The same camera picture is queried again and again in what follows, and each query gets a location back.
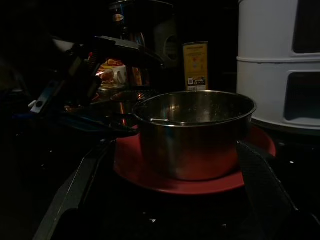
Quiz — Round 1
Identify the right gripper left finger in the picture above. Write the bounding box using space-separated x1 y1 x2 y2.
32 139 120 240

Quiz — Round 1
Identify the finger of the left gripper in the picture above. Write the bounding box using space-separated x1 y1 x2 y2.
94 36 166 70
59 109 138 138

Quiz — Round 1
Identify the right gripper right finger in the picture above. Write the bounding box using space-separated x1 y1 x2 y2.
236 140 301 240

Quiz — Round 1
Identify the pink red plate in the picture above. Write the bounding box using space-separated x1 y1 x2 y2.
112 123 277 196

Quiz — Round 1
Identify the steel cooking pot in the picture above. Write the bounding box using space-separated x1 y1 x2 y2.
109 90 258 181

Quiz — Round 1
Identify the orange printed white container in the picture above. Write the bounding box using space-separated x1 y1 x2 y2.
98 58 127 88

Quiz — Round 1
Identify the shiny steel jug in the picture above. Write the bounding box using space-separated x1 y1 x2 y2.
109 0 161 101

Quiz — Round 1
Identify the grey black appliance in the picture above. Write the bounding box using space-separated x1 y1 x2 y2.
152 17 179 62

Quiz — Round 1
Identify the yellow cardboard box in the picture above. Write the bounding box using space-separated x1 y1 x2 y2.
181 41 209 91

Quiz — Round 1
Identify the white three-tier storage rack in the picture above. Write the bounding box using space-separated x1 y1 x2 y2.
236 0 320 131

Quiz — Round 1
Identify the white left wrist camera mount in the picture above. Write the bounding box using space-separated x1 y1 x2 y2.
51 37 76 55

